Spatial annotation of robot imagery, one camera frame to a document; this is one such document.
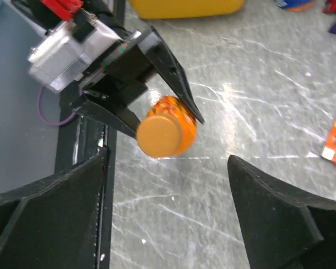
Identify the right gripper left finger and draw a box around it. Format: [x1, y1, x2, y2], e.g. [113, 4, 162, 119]
[0, 148, 110, 268]

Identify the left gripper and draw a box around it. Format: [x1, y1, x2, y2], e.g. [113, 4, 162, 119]
[71, 26, 205, 138]

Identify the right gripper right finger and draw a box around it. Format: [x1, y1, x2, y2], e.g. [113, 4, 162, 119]
[227, 155, 336, 269]

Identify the orange juice bottle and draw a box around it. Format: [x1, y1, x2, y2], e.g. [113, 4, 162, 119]
[146, 96, 198, 157]

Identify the orange bottle cap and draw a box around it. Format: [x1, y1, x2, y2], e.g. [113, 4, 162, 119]
[136, 114, 183, 157]

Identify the yellow basket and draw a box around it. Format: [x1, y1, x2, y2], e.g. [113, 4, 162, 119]
[129, 0, 245, 20]

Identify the toilet paper roll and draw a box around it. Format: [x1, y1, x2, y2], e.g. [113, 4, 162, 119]
[274, 0, 315, 12]

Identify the red snack bag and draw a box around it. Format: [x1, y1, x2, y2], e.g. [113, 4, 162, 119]
[322, 0, 336, 14]

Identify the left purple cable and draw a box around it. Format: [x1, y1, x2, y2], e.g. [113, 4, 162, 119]
[38, 85, 85, 127]

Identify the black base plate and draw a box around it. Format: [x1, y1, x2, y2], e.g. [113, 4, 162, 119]
[53, 0, 127, 269]

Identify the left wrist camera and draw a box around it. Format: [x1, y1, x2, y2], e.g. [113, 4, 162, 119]
[28, 1, 124, 92]

